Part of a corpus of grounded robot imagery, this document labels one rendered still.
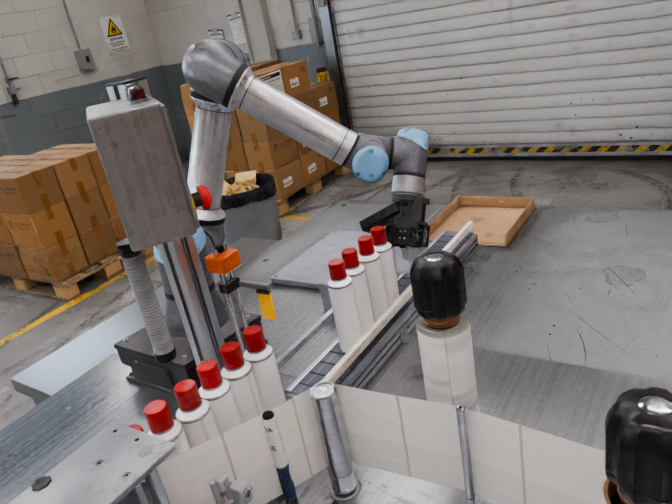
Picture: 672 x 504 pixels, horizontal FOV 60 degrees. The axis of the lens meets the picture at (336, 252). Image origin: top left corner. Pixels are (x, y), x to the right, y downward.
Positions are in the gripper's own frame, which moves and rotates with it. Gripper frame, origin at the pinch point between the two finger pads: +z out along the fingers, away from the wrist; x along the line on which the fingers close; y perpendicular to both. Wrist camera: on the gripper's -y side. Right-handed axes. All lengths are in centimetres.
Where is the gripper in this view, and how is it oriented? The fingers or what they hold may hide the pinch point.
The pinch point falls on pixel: (390, 280)
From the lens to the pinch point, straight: 138.4
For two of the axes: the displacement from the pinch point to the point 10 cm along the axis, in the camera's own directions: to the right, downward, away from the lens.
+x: 5.4, 0.8, 8.4
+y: 8.3, 0.7, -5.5
